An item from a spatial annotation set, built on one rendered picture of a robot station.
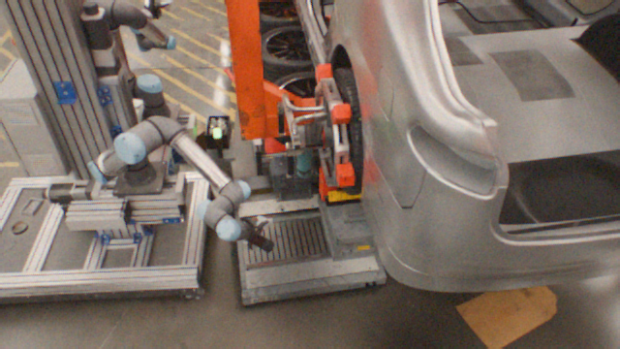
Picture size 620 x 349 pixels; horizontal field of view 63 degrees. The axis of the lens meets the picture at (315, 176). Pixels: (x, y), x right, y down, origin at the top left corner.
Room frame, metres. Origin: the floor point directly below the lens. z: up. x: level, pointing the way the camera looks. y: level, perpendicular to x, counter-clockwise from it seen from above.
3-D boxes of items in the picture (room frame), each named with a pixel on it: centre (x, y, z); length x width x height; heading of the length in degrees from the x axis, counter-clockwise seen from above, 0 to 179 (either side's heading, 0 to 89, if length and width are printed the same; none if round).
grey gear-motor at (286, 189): (2.36, 0.08, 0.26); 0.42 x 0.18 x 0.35; 101
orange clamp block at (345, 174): (1.76, -0.14, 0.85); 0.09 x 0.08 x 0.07; 11
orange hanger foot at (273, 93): (2.56, 0.06, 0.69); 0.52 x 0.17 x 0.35; 101
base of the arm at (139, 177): (1.76, 0.84, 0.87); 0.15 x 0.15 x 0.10
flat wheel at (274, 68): (3.64, 0.17, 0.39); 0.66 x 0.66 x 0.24
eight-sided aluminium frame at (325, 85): (2.07, -0.07, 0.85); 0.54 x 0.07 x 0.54; 11
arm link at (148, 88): (2.26, 0.89, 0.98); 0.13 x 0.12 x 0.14; 80
